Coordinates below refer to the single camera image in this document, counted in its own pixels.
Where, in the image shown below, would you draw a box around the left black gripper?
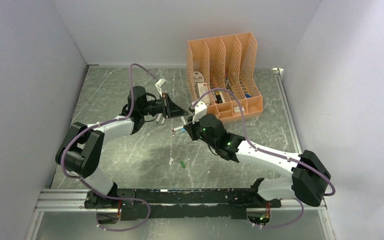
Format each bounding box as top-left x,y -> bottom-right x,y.
140,93 -> 189,120

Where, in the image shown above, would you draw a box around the white grey pen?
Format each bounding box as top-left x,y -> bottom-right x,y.
172,126 -> 184,132

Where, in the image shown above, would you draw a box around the green pen cap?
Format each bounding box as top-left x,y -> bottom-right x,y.
180,161 -> 186,169

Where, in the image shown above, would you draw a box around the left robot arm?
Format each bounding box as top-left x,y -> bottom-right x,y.
55,86 -> 188,208

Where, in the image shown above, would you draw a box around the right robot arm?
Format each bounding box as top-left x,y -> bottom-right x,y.
183,114 -> 331,207

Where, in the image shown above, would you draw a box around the pens in organizer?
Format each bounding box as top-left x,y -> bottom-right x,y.
210,71 -> 232,104

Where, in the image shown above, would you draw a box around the white red box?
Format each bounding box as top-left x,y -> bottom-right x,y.
195,82 -> 211,106

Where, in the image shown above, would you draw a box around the grey stationery blister pack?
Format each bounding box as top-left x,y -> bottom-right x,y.
192,71 -> 205,84

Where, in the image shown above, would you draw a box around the orange plastic file organizer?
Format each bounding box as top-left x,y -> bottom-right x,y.
186,32 -> 263,123

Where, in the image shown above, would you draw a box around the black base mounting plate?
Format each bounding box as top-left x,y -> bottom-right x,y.
84,188 -> 281,221

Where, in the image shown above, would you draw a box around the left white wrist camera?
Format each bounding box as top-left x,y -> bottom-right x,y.
155,78 -> 167,97

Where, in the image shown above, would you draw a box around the white corner bracket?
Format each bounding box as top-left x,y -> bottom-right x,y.
272,67 -> 284,77

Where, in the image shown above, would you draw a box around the aluminium frame rail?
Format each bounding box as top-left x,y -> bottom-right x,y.
35,189 -> 328,213

